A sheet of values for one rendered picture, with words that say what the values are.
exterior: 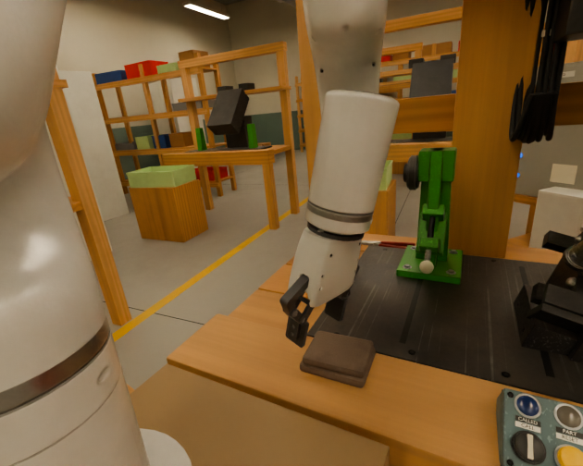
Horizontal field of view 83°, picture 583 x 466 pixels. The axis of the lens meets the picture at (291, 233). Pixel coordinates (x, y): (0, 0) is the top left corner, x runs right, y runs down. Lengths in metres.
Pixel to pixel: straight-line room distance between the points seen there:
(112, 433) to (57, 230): 0.15
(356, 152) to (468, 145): 0.55
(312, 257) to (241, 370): 0.24
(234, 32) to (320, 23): 12.35
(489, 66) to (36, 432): 0.90
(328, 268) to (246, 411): 0.20
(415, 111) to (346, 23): 0.63
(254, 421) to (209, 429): 0.05
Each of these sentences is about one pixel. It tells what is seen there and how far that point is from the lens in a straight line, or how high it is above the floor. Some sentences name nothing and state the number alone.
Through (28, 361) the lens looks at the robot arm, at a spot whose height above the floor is 1.15.
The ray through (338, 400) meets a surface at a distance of 0.50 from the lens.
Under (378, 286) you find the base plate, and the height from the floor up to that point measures 0.90.
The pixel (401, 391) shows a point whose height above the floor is 0.90.
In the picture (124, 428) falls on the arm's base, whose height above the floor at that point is 1.05.
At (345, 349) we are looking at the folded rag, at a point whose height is 0.93.
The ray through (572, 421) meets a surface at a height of 0.95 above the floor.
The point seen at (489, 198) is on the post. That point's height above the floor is 1.03.
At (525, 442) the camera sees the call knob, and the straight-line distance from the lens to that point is 0.46.
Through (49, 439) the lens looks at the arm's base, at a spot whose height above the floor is 1.10.
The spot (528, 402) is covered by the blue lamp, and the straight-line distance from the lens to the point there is 0.48.
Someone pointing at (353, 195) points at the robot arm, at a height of 1.18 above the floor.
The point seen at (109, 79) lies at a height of 2.07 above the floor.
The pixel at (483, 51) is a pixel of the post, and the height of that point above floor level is 1.35.
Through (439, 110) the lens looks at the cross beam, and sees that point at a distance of 0.99.
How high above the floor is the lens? 1.27
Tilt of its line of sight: 20 degrees down
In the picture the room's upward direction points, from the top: 5 degrees counter-clockwise
